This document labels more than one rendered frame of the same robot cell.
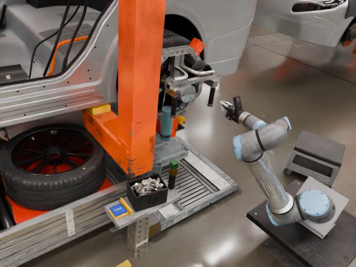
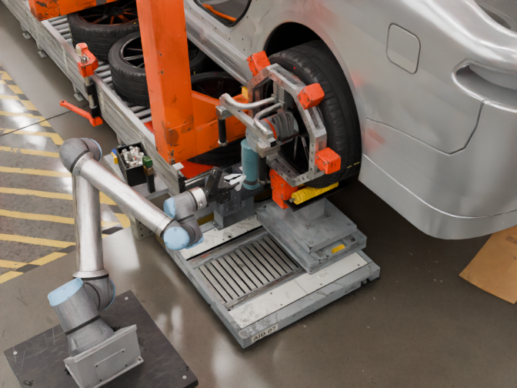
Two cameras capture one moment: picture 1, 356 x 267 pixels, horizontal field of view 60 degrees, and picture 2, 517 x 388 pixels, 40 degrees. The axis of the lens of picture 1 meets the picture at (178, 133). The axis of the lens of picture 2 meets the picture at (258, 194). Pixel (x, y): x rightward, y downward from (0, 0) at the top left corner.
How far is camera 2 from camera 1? 3.66 m
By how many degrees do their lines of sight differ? 76
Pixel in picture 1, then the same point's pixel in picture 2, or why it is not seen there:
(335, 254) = (38, 372)
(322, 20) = not seen: outside the picture
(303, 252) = (51, 334)
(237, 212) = (192, 341)
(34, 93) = (209, 28)
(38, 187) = not seen: hidden behind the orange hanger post
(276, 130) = (65, 146)
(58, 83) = (223, 33)
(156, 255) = (134, 247)
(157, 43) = (148, 15)
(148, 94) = (151, 66)
